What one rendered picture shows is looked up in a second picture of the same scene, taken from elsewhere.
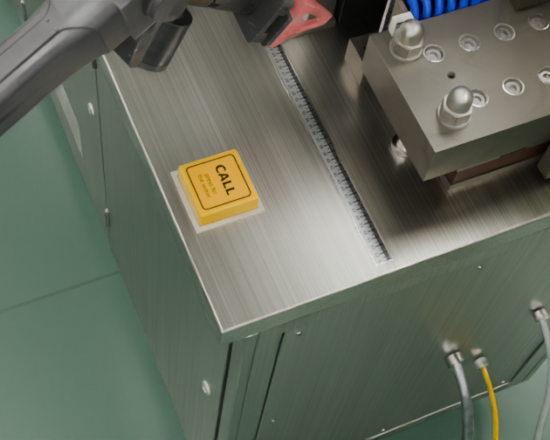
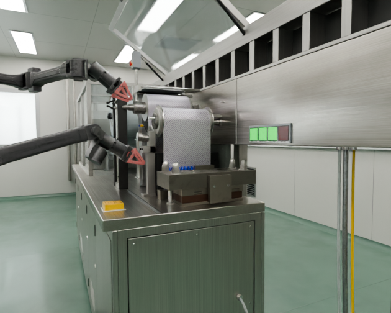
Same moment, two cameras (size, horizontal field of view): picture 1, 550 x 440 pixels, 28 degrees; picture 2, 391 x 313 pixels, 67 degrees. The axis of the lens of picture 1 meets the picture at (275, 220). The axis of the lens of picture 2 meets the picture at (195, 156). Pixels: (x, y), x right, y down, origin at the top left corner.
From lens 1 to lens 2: 102 cm
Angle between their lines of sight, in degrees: 58
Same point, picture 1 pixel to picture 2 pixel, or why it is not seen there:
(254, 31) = (122, 155)
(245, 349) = (113, 241)
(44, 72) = (62, 135)
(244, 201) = (119, 204)
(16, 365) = not seen: outside the picture
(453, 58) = not seen: hidden behind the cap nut
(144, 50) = (93, 153)
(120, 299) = not seen: outside the picture
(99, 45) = (79, 136)
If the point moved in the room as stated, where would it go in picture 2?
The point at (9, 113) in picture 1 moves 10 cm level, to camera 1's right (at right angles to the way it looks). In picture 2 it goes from (51, 142) to (77, 142)
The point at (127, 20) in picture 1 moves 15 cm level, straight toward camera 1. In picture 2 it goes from (86, 131) to (75, 130)
